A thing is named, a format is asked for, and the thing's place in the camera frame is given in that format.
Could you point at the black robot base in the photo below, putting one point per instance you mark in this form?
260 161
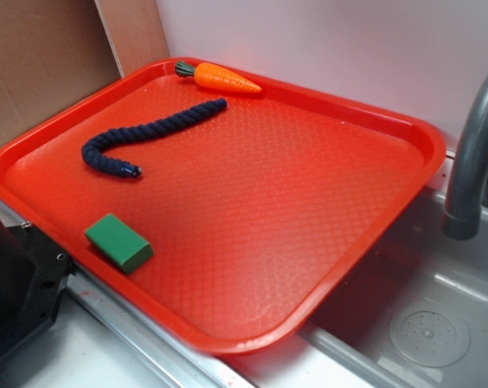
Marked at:
33 276

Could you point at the grey toy faucet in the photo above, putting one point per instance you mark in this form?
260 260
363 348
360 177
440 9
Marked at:
468 184

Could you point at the orange toy carrot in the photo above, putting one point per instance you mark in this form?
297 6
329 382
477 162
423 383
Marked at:
216 77

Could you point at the light wooden board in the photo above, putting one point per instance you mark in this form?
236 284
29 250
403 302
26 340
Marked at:
134 31

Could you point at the grey toy sink basin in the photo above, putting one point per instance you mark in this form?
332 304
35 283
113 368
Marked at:
412 313

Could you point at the green rectangular block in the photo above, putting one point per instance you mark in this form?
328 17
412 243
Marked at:
119 243

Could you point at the red plastic tray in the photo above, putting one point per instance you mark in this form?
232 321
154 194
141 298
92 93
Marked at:
254 216

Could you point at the brown cardboard panel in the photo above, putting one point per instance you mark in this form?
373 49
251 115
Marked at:
52 55

